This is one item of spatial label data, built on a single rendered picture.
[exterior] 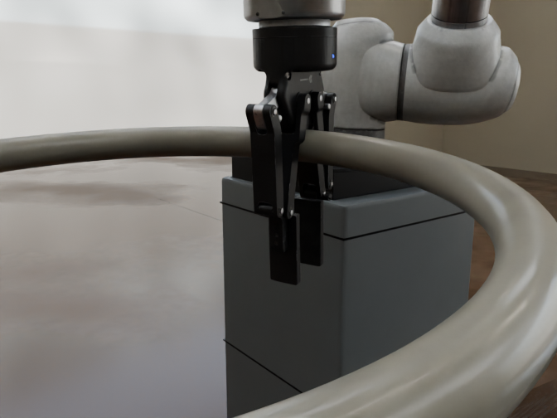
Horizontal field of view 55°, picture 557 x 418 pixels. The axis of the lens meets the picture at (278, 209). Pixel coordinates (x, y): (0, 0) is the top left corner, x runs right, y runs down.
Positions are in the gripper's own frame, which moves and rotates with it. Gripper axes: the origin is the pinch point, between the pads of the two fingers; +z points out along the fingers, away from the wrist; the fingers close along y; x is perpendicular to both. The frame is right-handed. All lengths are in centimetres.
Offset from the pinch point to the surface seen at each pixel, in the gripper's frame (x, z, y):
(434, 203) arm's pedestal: -1, 12, -59
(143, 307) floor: -146, 96, -120
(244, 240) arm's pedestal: -38, 21, -46
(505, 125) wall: -71, 85, -712
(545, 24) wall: -36, -39, -706
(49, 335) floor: -159, 93, -78
